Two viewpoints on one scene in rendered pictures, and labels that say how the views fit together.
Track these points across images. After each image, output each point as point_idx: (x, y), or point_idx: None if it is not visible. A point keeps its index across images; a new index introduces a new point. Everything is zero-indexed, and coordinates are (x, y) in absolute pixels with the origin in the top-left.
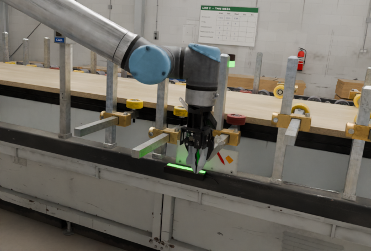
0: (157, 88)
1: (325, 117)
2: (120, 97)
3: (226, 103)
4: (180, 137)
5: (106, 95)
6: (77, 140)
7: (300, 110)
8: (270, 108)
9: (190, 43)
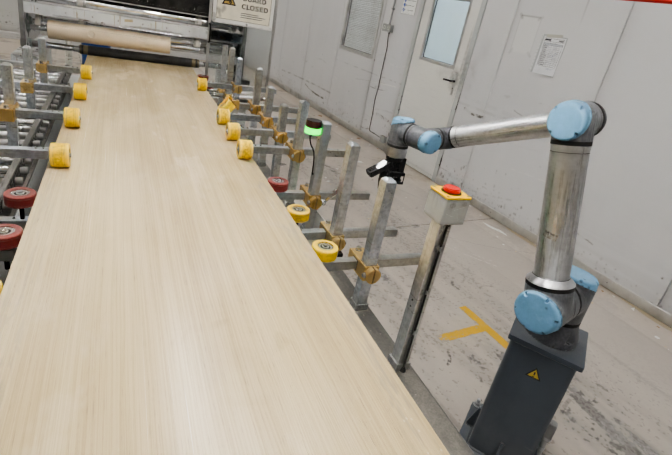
0: (351, 190)
1: (192, 147)
2: (324, 269)
3: (210, 193)
4: (403, 179)
5: (381, 243)
6: (387, 343)
7: (261, 144)
8: (187, 169)
9: (413, 120)
